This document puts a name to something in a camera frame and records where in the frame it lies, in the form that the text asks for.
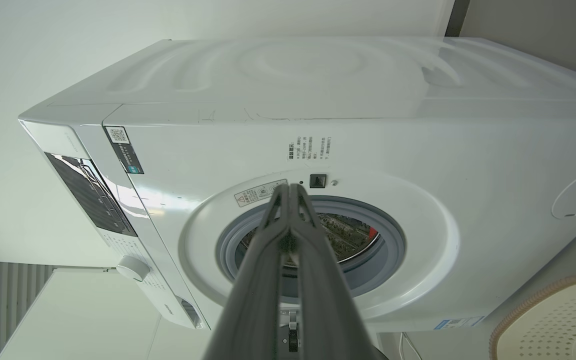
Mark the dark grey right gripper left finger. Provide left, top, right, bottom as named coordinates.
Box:
left=203, top=185, right=291, bottom=360

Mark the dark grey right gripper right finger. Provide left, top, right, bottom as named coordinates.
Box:
left=290, top=183, right=388, bottom=360

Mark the stainless steel washing machine drum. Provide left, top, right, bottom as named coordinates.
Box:
left=240, top=212, right=381, bottom=266

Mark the white washing machine dial knob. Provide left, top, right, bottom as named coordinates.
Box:
left=116, top=256, right=151, bottom=282

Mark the cream perforated laundry basket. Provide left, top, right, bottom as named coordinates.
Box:
left=489, top=275, right=576, bottom=360

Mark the grey rubber door gasket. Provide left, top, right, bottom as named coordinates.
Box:
left=216, top=195, right=406, bottom=301

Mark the white warning triangle sticker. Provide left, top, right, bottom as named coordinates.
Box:
left=234, top=179, right=289, bottom=208

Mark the blue energy label sticker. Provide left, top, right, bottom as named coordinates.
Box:
left=433, top=316, right=486, bottom=331

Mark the white cabinet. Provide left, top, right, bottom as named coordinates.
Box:
left=0, top=267, right=214, bottom=360

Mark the white front-load washing machine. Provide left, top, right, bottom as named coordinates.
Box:
left=18, top=36, right=576, bottom=333

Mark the black glossy control panel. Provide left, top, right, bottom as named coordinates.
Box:
left=44, top=152, right=138, bottom=238

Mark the dark QR code sticker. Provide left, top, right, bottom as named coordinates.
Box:
left=104, top=126, right=145, bottom=175

